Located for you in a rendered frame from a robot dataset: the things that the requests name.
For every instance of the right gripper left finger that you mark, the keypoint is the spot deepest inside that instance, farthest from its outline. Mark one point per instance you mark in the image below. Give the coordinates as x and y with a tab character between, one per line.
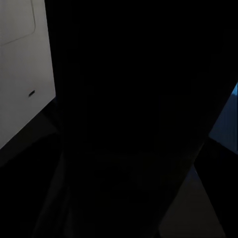
24	184

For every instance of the desk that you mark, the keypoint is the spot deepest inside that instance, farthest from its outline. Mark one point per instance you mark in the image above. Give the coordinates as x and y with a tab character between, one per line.
191	214

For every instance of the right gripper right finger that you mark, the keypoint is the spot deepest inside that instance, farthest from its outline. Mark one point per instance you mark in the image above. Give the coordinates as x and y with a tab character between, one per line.
217	167

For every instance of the monitor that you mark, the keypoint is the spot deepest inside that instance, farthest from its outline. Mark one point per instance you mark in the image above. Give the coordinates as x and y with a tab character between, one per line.
139	84

